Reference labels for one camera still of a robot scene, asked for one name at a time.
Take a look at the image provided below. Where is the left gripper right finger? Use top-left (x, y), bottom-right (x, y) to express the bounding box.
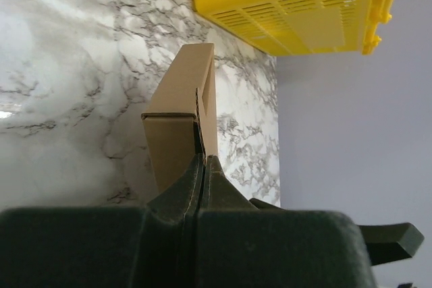
top-left (195, 156), bottom-right (376, 287)

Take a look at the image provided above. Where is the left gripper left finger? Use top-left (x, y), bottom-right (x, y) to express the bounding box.
top-left (1, 155), bottom-right (205, 287)

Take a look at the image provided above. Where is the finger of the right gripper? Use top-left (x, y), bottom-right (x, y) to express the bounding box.
top-left (249, 197), bottom-right (425, 267)

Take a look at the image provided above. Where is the brown cardboard box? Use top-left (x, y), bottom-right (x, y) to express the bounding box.
top-left (141, 43), bottom-right (218, 193)

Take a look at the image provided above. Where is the yellow plastic basket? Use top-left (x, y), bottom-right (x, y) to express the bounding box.
top-left (193, 0), bottom-right (394, 56)

